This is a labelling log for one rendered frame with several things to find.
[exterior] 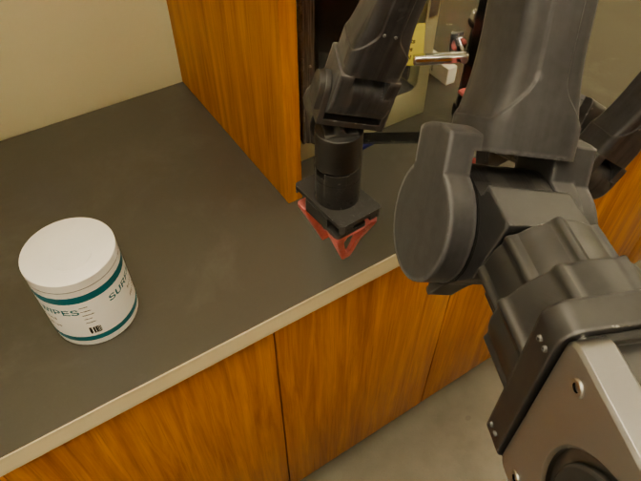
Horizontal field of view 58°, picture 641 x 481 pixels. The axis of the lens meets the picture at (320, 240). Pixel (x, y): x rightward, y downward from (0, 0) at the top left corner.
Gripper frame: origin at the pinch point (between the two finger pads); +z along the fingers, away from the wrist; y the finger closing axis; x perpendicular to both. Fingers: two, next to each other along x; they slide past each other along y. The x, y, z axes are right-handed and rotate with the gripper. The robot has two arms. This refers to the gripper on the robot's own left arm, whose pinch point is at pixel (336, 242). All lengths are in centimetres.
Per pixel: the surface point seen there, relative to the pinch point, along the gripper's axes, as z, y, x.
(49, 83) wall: 8, 78, 17
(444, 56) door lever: -11.1, 14.0, -32.6
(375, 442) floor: 109, 7, -23
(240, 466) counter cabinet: 69, 9, 18
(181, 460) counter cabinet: 51, 9, 29
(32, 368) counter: 15.8, 17.9, 42.1
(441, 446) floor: 110, -5, -38
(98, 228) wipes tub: 0.7, 23.2, 25.5
